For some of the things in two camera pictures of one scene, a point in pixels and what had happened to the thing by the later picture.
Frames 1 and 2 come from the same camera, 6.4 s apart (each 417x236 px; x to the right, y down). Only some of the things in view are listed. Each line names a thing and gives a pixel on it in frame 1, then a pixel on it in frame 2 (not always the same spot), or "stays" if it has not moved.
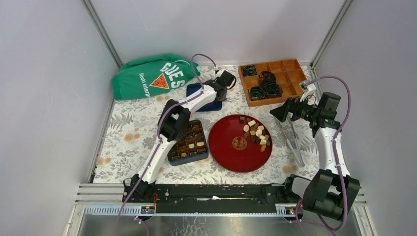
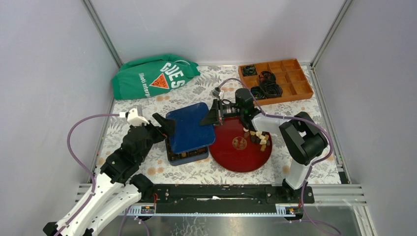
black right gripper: [291, 104] -> [215, 116]
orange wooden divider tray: [273, 81] stays
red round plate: [231, 150] stays
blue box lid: [216, 105] -> [189, 134]
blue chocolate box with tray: [192, 147] stays
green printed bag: [148, 76] stays
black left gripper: [221, 98] -> [168, 126]
